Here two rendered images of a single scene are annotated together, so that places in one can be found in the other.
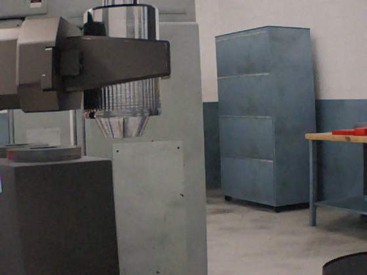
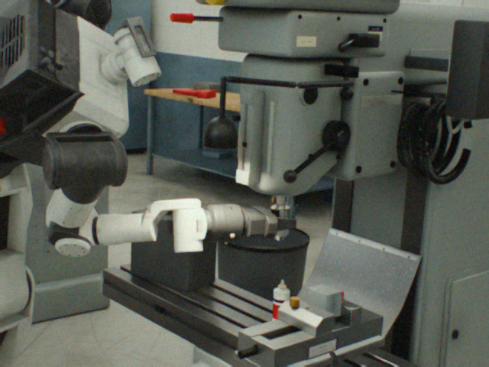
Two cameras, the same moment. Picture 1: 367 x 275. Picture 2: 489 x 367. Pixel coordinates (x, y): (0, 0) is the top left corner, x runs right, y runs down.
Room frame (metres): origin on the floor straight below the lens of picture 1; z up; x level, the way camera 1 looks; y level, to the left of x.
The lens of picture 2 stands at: (-1.24, 0.78, 1.72)
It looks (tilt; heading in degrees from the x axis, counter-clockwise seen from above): 12 degrees down; 339
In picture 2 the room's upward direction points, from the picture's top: 3 degrees clockwise
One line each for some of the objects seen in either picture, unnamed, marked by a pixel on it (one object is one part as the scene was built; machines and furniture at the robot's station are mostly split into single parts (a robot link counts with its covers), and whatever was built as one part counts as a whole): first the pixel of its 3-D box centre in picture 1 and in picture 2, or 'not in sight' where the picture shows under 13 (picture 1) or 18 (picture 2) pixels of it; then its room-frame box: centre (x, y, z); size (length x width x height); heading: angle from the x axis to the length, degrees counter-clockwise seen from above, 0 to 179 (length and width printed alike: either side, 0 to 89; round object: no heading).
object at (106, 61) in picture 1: (115, 60); (284, 224); (0.41, 0.04, 1.23); 0.06 x 0.02 x 0.03; 90
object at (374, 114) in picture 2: not in sight; (341, 118); (0.51, -0.15, 1.47); 0.24 x 0.19 x 0.26; 21
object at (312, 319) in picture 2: not in sight; (306, 316); (0.27, 0.03, 1.06); 0.12 x 0.06 x 0.04; 19
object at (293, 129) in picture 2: not in sight; (287, 123); (0.44, 0.03, 1.47); 0.21 x 0.19 x 0.32; 21
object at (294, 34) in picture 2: not in sight; (304, 32); (0.46, 0.00, 1.68); 0.34 x 0.24 x 0.10; 111
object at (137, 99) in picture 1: (120, 69); (280, 222); (0.44, 0.04, 1.23); 0.05 x 0.05 x 0.06
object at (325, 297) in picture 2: not in sight; (324, 301); (0.29, -0.02, 1.08); 0.06 x 0.05 x 0.06; 19
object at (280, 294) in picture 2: not in sight; (281, 300); (0.46, 0.01, 1.02); 0.04 x 0.04 x 0.11
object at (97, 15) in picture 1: (120, 16); (280, 209); (0.44, 0.04, 1.26); 0.05 x 0.05 x 0.01
